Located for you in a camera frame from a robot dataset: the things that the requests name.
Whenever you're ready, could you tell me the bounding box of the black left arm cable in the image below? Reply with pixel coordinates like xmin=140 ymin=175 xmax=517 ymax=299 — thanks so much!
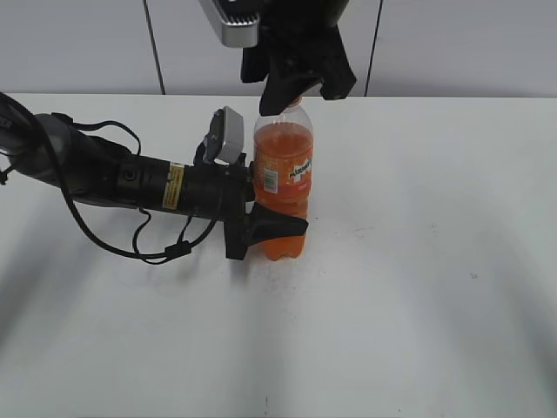
xmin=41 ymin=121 xmax=218 ymax=265

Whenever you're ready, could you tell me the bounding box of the orange soda plastic bottle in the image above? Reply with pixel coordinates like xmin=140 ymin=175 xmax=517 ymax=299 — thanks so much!
xmin=252 ymin=98 xmax=315 ymax=262

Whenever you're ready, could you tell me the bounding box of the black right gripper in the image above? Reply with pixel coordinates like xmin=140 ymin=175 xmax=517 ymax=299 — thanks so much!
xmin=240 ymin=1 xmax=357 ymax=117

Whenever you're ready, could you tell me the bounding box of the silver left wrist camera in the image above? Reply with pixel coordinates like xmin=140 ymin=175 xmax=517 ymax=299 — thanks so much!
xmin=203 ymin=106 xmax=245 ymax=164

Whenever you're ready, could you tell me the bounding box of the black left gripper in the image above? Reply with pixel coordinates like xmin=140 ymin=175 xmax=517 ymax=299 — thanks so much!
xmin=182 ymin=152 xmax=309 ymax=260

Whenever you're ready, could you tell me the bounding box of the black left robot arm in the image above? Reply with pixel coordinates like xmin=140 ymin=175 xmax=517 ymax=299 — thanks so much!
xmin=1 ymin=94 xmax=308 ymax=265

